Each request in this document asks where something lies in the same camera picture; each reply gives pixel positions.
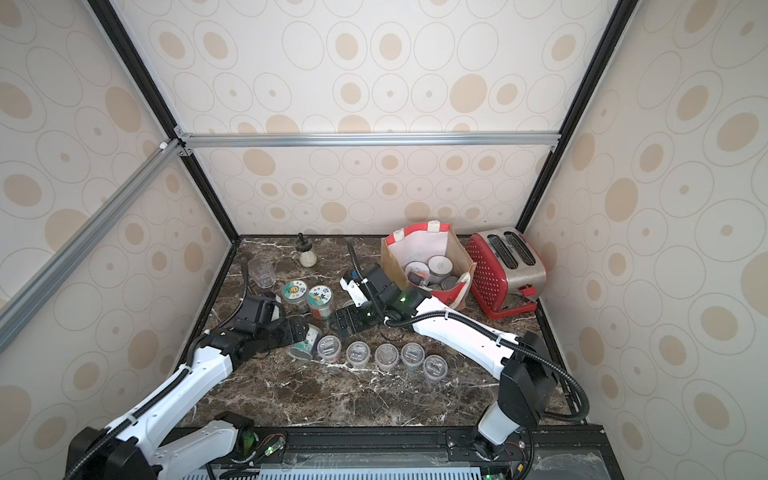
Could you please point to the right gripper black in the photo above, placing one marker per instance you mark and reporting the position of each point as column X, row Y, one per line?
column 353, row 317

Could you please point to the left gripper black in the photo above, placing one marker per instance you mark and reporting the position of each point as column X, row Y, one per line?
column 292, row 333

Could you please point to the seed jar sunflower label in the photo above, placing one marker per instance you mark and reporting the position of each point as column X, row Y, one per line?
column 295, row 293

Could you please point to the seed jar orange label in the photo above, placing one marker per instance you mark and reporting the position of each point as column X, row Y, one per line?
column 358, row 355

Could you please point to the red burlap canvas bag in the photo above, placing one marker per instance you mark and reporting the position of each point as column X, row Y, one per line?
column 429, row 256

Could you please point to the seed jar red label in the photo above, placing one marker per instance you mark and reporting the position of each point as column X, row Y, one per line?
column 412, row 356

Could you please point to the wide jar pineapple lid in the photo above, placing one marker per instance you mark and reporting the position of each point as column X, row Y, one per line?
column 320, row 302

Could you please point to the small jar red label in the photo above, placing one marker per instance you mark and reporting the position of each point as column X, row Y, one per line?
column 329, row 349

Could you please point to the wide jar purple flower label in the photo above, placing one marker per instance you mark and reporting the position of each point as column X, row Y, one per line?
column 307, row 348

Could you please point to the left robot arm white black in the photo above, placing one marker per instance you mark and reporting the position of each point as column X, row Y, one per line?
column 180, row 390

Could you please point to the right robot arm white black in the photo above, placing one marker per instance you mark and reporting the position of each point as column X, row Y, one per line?
column 531, row 385

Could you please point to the wide jar white bottom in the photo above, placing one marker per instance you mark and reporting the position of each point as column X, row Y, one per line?
column 417, row 273

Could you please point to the clear plastic cup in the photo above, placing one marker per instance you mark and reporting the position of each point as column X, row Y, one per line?
column 261, row 273

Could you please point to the wide jar dark lid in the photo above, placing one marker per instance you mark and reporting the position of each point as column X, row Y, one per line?
column 440, row 267

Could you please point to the glass sugar jar black lid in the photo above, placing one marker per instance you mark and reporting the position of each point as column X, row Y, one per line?
column 304, row 246

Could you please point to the red silver toaster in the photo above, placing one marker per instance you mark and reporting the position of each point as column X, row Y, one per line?
column 509, row 275

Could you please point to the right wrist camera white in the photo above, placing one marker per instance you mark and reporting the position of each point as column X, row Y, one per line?
column 354, row 291

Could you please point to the horizontal aluminium rail back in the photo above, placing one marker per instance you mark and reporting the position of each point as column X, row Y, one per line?
column 379, row 139

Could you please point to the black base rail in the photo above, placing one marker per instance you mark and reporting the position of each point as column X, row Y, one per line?
column 552, row 452

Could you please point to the aluminium rail left wall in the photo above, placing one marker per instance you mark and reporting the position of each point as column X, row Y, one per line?
column 23, row 307

